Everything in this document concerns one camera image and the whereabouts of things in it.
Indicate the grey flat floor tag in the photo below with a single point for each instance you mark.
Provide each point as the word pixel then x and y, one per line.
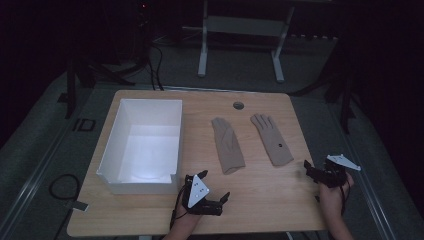
pixel 80 206

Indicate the person's right hand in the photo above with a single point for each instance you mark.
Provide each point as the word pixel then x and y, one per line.
pixel 333 200

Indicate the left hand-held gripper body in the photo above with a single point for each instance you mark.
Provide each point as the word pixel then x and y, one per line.
pixel 199 190

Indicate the white metal stand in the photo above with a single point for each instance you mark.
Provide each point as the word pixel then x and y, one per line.
pixel 243 26

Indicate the round grey table grommet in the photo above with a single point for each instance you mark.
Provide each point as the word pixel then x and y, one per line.
pixel 238 105

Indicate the white rectangular box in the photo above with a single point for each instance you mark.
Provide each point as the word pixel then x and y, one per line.
pixel 146 150

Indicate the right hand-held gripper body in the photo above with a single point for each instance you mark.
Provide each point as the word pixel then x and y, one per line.
pixel 333 173

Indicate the dark tripod stand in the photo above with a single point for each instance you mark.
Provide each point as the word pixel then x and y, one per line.
pixel 83 76

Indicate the beige glove with dark dot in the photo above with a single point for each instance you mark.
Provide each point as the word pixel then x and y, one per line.
pixel 272 141

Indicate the dark device with red light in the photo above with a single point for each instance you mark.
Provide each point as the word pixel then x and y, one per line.
pixel 144 10

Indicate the person's left hand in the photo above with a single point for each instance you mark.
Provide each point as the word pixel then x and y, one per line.
pixel 186 216

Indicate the plain beige glove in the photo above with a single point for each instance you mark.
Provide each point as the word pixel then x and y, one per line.
pixel 228 146

